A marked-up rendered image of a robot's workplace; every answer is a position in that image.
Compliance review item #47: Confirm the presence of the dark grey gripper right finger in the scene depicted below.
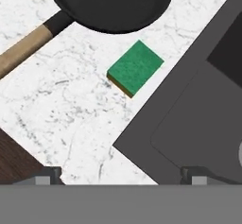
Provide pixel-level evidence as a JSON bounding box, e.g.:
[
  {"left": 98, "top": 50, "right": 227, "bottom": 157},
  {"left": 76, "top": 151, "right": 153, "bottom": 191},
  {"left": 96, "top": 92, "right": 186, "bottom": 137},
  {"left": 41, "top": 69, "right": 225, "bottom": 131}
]
[{"left": 180, "top": 165, "right": 242, "bottom": 186}]

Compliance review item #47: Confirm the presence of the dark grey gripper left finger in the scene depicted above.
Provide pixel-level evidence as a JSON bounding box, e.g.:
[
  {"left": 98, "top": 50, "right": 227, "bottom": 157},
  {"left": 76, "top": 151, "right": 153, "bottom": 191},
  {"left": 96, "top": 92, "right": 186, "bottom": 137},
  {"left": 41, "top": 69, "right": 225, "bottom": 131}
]
[{"left": 12, "top": 166, "right": 66, "bottom": 186}]

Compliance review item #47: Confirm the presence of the dark grey sink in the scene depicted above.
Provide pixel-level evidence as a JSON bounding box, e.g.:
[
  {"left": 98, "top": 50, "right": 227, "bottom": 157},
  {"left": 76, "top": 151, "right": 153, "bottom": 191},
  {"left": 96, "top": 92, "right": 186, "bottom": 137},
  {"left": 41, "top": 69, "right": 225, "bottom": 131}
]
[{"left": 112, "top": 0, "right": 242, "bottom": 185}]

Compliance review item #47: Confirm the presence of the green sponge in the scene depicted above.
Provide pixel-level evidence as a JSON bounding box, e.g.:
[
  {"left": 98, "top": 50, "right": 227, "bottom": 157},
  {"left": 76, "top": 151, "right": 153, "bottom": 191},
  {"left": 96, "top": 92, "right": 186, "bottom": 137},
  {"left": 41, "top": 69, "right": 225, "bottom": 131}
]
[{"left": 106, "top": 39, "right": 165, "bottom": 99}]

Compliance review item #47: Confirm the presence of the black pan with wooden handle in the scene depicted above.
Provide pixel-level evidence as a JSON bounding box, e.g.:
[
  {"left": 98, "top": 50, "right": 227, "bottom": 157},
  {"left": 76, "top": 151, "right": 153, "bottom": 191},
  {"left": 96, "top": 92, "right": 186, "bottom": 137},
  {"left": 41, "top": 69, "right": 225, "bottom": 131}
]
[{"left": 0, "top": 0, "right": 175, "bottom": 79}]

